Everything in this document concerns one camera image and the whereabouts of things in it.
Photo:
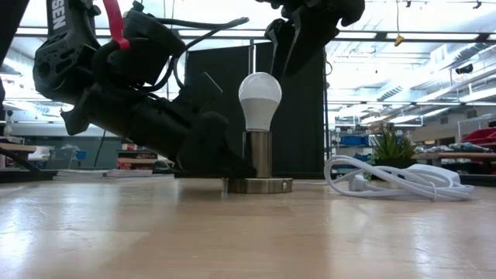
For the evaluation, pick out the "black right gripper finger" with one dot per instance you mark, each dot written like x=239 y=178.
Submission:
x=280 y=42
x=310 y=35

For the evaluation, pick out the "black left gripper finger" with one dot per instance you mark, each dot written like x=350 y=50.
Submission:
x=240 y=170

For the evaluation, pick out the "brushed metal lamp socket base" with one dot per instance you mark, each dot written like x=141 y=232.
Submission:
x=257 y=155

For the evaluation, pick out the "white lightbulb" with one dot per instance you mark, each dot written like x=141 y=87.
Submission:
x=259 y=97

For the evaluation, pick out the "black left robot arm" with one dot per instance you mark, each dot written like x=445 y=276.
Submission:
x=66 y=58

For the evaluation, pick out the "wooden shelf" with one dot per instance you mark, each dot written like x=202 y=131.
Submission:
x=135 y=160

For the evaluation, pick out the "blue chair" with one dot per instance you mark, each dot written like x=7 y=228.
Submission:
x=81 y=155

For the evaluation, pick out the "blue storage bin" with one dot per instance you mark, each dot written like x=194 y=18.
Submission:
x=354 y=140

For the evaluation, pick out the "wooden workbench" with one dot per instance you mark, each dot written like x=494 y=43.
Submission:
x=15 y=148

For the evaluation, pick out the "potted green plant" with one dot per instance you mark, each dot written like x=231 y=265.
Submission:
x=391 y=149

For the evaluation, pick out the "small black hanging device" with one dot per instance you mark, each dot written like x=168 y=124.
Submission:
x=464 y=69

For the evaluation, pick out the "white power adapter box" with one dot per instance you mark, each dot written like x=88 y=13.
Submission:
x=434 y=172

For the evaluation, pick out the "long wooden table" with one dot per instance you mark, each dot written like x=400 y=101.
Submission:
x=465 y=156

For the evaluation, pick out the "red storage bin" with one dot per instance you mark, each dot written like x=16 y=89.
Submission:
x=482 y=137

